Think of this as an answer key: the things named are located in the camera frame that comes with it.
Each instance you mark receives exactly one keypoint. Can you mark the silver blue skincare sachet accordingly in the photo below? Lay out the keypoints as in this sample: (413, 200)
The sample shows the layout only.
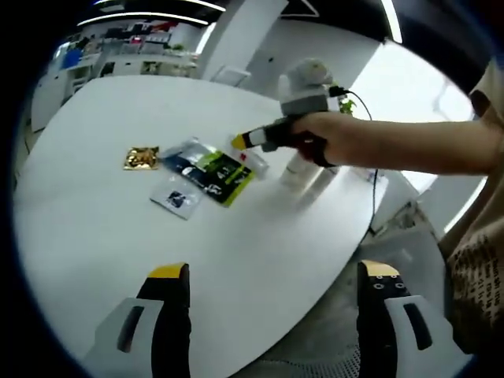
(185, 155)

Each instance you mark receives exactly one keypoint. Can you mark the small clear skincare sachet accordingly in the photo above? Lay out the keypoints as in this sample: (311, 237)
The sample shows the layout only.
(175, 199)

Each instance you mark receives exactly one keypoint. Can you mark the background storage shelves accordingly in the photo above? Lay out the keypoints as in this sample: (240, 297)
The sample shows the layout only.
(138, 51)

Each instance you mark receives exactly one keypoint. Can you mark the gold foil skincare sachet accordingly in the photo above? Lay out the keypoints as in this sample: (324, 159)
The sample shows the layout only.
(141, 158)

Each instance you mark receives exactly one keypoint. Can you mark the curved ceiling light strip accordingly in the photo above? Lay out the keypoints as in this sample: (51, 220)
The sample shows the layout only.
(393, 19)

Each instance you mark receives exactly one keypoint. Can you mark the person's beige printed shirt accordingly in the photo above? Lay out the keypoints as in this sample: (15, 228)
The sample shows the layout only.
(480, 283)

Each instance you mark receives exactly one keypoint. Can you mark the blue storage bin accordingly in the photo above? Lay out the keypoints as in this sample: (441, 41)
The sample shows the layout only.
(71, 59)

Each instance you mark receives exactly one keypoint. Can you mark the clear skincare sample packet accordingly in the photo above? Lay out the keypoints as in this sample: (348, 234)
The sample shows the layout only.
(256, 165)

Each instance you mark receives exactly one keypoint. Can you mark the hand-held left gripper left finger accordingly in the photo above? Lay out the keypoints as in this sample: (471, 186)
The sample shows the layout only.
(173, 323)

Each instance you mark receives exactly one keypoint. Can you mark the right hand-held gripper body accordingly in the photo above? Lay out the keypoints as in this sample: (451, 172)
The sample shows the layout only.
(305, 94)

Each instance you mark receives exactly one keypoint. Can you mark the green black skincare sachet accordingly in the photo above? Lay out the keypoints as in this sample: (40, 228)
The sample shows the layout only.
(224, 179)

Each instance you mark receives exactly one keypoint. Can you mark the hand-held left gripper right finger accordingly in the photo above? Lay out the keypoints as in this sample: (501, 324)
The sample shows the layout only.
(374, 315)

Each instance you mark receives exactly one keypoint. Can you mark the white chair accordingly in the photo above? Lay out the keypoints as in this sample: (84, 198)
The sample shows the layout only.
(232, 75)

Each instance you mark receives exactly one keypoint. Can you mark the green potted plant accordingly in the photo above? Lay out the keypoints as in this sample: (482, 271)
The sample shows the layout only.
(348, 106)

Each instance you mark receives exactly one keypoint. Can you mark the silver skincare bottle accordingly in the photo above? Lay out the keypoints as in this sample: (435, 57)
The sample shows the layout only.
(325, 181)

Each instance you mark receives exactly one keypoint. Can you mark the person's right hand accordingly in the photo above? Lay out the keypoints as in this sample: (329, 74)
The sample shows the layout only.
(346, 138)

